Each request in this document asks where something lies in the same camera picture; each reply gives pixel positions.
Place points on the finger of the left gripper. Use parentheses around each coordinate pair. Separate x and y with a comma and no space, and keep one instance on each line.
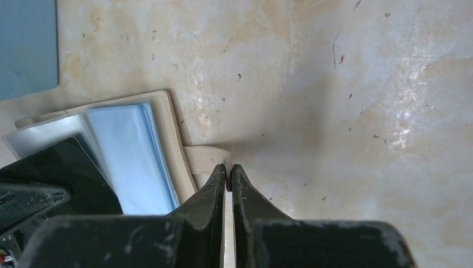
(23,202)

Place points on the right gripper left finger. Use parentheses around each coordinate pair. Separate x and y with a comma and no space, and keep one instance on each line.
(189,236)

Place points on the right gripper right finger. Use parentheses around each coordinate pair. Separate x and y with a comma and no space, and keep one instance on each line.
(267,237)

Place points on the black credit card stack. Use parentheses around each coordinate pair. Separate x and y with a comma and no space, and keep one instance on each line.
(67,164)

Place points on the beige card holder wallet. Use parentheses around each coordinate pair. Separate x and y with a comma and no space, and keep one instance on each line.
(136,145)

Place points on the blue three-compartment box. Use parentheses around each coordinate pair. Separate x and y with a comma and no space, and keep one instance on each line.
(29,50)

